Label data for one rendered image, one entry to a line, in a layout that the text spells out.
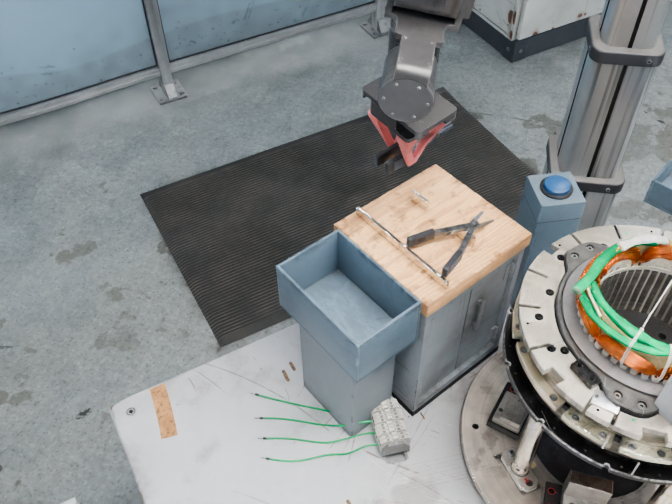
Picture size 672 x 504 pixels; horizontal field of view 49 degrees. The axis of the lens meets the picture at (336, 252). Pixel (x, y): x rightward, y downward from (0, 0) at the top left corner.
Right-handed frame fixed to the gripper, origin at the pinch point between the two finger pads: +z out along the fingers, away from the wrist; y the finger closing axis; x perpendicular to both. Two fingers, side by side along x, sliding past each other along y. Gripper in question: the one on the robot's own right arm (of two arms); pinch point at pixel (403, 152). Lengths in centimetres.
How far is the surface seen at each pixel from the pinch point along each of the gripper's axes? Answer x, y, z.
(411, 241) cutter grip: -4.0, 6.9, 8.6
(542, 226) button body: 20.0, 11.6, 19.8
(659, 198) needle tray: 33.6, 21.0, 14.7
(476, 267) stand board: 1.1, 14.2, 11.0
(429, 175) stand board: 8.7, -2.7, 12.5
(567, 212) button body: 23.1, 13.1, 17.3
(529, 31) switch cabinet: 174, -102, 121
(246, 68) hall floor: 78, -172, 135
